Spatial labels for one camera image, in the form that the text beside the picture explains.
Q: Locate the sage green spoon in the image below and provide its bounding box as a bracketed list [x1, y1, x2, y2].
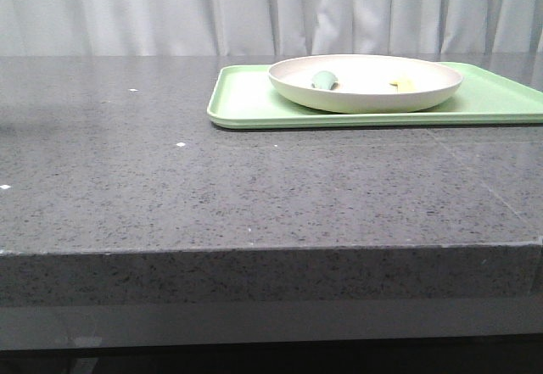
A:
[311, 70, 338, 91]

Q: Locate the white round plate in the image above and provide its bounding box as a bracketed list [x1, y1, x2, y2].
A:
[268, 54, 463, 114]

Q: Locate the white curtain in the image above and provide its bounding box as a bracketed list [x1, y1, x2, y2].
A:
[1, 0, 542, 56]

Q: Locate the light green tray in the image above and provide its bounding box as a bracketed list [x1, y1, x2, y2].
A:
[207, 62, 542, 130]

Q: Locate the yellow plastic fork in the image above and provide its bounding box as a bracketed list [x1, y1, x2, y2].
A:
[389, 76, 415, 93]

